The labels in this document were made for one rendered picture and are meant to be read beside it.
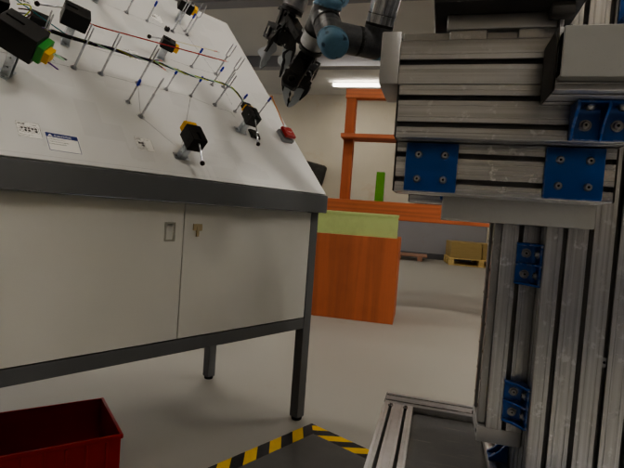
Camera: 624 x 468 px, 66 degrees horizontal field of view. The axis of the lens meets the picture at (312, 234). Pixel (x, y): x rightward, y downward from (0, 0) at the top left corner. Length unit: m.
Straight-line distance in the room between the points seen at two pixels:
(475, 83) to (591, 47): 0.18
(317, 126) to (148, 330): 10.02
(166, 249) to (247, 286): 0.33
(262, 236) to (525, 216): 0.91
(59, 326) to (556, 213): 1.12
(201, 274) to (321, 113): 9.91
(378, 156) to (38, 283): 9.90
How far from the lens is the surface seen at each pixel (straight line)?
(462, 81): 0.87
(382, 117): 10.98
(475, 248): 9.64
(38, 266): 1.26
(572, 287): 1.06
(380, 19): 1.35
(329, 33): 1.29
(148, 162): 1.35
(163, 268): 1.41
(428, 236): 10.65
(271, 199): 1.58
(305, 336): 1.86
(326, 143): 11.10
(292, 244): 1.72
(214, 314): 1.54
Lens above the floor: 0.80
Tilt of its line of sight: 2 degrees down
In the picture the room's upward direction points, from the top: 4 degrees clockwise
